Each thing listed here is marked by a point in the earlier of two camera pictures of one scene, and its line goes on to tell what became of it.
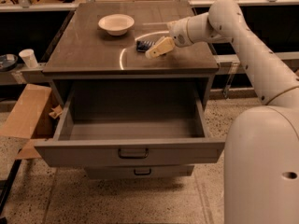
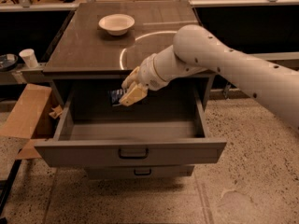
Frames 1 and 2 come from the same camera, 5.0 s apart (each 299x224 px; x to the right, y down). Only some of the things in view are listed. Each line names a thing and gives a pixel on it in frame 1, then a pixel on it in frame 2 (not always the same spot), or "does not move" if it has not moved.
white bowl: [116, 24] does not move
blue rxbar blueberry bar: [144, 46] → [115, 96]
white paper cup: [29, 58] does not move
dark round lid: [7, 61] does not move
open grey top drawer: [143, 125] does not move
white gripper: [178, 32] → [148, 73]
